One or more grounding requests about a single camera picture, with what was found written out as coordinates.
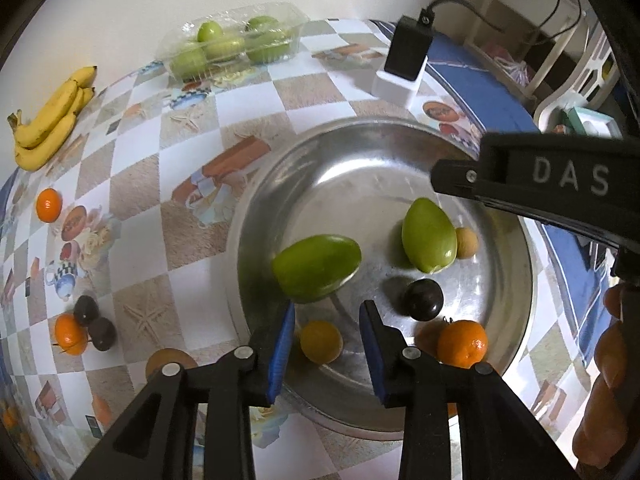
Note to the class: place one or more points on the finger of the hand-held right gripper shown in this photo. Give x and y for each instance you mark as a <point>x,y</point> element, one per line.
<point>452,175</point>

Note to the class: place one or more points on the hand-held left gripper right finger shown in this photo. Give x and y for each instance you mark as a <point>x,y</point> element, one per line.
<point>372,355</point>

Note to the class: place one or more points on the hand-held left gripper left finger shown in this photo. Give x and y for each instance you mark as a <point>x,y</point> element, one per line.
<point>280,355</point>

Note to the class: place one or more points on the small yellow-orange citrus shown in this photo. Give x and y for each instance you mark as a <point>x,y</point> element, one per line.
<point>321,341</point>

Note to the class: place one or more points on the light green mango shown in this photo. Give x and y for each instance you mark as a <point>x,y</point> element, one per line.
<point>430,235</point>

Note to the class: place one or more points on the small tan longan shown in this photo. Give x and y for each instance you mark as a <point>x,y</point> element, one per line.
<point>468,242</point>

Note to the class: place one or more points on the dark purple plum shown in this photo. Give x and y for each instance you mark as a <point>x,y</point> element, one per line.
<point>424,300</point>
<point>86,309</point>
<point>102,334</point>

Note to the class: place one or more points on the orange tangerine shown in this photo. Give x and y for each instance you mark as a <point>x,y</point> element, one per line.
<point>49,205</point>
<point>462,344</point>
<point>70,335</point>

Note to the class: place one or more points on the dark green mango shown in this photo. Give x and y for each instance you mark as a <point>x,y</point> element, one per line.
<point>317,267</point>

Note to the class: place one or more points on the large steel bowl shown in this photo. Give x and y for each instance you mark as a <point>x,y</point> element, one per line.
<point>350,185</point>

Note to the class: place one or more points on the person's right hand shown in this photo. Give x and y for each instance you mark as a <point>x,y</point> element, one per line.
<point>610,360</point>

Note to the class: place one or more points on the green cardboard box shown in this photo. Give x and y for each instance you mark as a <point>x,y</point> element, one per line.
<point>590,122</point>

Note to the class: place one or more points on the white plastic chair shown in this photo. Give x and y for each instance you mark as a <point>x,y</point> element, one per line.
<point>590,75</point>

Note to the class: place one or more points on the crumpled clear plastic bag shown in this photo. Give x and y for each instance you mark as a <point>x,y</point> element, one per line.
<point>515,67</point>

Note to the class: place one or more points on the black power adapter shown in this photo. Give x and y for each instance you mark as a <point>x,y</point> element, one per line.
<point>407,50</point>

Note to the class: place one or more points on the white wooden shelf rack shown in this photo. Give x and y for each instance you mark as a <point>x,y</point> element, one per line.
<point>500,0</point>

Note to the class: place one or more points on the clear plastic clamshell box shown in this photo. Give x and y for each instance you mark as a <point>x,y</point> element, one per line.
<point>295,20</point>

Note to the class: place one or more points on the pile of green jujubes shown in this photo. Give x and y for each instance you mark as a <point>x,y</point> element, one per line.
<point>225,47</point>

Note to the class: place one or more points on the yellow banana bunch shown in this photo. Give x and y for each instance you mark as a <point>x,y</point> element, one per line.
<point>45,130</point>

